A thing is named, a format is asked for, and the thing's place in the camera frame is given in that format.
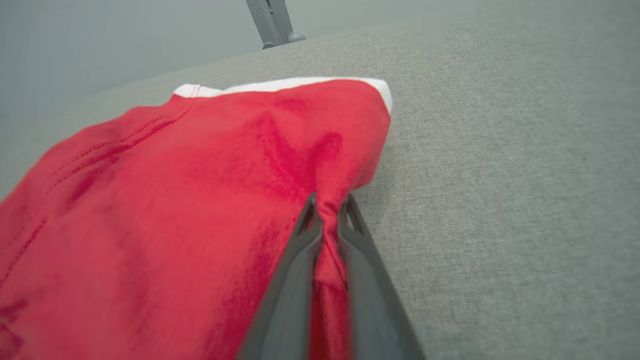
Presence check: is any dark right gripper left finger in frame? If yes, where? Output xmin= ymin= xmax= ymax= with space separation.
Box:
xmin=237 ymin=192 xmax=326 ymax=360

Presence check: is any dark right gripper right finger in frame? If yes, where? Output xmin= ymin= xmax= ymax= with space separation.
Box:
xmin=337 ymin=194 xmax=426 ymax=360

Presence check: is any red and white jersey garment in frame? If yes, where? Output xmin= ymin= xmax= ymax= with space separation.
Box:
xmin=0 ymin=76 xmax=393 ymax=360

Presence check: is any grey fabric sofa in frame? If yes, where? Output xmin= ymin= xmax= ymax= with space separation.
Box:
xmin=0 ymin=0 xmax=640 ymax=360

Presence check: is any grey metal frame leg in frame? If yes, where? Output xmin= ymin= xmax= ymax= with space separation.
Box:
xmin=245 ymin=0 xmax=307 ymax=50

